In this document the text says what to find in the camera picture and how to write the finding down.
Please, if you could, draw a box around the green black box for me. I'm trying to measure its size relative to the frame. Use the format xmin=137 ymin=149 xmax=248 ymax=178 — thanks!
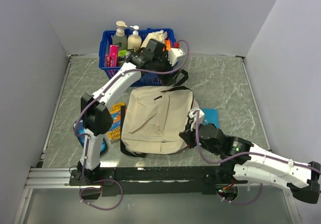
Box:
xmin=116 ymin=49 xmax=134 ymax=67

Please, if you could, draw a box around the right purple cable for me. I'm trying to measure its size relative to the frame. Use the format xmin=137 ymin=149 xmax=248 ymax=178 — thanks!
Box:
xmin=195 ymin=110 xmax=314 ymax=206

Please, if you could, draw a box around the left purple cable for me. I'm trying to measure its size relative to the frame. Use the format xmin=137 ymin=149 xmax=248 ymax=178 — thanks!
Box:
xmin=74 ymin=40 xmax=189 ymax=174

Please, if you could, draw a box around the blue paperback book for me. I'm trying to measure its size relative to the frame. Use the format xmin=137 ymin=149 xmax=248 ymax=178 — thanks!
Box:
xmin=201 ymin=108 xmax=220 ymax=128

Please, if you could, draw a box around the beige drawstring cloth pouch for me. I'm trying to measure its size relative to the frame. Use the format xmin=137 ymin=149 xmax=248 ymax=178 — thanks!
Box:
xmin=141 ymin=30 xmax=168 ymax=48

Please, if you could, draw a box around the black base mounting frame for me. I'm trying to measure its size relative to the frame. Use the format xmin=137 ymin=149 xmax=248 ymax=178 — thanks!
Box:
xmin=69 ymin=166 xmax=246 ymax=197

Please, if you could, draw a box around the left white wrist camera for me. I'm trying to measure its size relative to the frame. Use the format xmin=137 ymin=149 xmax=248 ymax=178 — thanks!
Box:
xmin=168 ymin=42 xmax=186 ymax=66

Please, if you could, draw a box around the blue dinosaur pencil case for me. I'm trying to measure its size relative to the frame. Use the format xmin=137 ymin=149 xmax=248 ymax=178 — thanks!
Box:
xmin=73 ymin=120 xmax=108 ymax=156

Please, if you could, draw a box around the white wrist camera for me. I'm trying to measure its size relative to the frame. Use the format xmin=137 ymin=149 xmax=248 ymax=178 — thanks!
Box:
xmin=168 ymin=42 xmax=186 ymax=66
xmin=187 ymin=107 xmax=205 ymax=131

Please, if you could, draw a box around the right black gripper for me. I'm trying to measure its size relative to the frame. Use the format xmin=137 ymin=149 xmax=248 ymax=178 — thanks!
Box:
xmin=179 ymin=119 xmax=220 ymax=155

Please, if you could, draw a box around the beige canvas backpack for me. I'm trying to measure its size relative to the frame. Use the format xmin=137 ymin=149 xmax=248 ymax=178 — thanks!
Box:
xmin=120 ymin=86 xmax=198 ymax=158

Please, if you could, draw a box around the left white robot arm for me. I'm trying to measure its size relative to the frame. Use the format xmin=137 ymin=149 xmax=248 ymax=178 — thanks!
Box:
xmin=77 ymin=39 xmax=187 ymax=185

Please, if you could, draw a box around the cream pump lotion bottle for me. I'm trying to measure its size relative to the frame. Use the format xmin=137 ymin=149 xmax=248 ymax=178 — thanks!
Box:
xmin=127 ymin=25 xmax=142 ymax=52

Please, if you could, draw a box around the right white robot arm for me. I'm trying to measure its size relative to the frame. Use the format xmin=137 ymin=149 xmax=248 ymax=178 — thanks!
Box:
xmin=179 ymin=124 xmax=320 ymax=204

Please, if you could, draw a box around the yellow treehouse children's book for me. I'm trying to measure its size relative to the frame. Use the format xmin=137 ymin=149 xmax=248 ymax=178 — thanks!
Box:
xmin=107 ymin=102 xmax=126 ymax=143

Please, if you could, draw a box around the orange snack packet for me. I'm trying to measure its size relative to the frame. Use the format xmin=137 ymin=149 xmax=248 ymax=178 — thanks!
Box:
xmin=165 ymin=39 xmax=171 ymax=51

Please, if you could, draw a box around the purple cable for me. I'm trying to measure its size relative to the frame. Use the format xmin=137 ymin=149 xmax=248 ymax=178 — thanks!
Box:
xmin=74 ymin=40 xmax=189 ymax=174
xmin=195 ymin=110 xmax=314 ymax=206

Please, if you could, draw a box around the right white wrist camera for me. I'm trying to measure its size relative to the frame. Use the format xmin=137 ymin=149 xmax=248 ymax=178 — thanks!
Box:
xmin=187 ymin=107 xmax=205 ymax=131

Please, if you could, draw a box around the green pump bottle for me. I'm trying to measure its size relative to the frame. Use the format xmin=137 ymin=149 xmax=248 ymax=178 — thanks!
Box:
xmin=112 ymin=21 xmax=127 ymax=51

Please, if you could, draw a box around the blue plastic shopping basket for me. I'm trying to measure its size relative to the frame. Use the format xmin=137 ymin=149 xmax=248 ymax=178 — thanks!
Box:
xmin=98 ymin=28 xmax=179 ymax=88

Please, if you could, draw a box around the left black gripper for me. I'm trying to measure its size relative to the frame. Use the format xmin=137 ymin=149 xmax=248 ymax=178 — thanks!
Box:
xmin=153 ymin=50 xmax=182 ymax=86

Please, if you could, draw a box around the pink box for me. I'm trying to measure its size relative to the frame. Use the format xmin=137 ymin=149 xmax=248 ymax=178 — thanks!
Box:
xmin=105 ymin=45 xmax=118 ymax=67

